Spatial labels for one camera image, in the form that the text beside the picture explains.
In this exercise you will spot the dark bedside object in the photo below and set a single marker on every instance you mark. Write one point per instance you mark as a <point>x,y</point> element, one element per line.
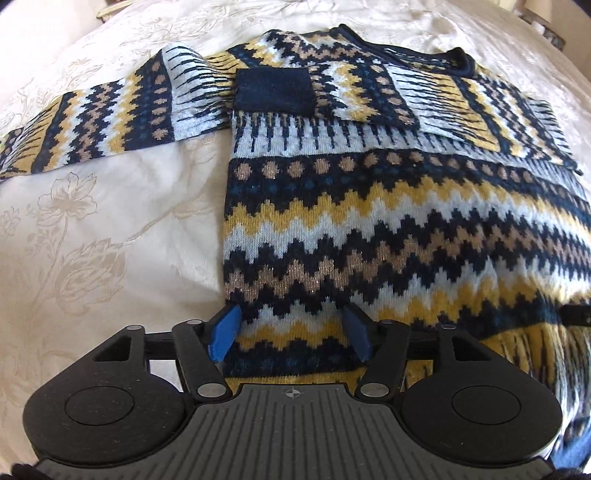
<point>553,38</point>

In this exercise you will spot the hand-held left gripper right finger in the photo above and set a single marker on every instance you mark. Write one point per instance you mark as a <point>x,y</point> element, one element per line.
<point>358,333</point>

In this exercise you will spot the navy yellow zigzag knit sweater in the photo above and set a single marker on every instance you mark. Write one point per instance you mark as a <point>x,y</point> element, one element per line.
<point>369,230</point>

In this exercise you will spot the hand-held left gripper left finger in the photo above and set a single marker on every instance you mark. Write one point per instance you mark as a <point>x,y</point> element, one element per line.
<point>224,333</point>

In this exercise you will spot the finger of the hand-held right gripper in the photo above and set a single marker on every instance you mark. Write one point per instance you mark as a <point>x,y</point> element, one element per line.
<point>577,316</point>

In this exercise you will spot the cream floral bedspread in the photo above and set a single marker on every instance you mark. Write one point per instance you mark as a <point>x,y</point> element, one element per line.
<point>106,240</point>

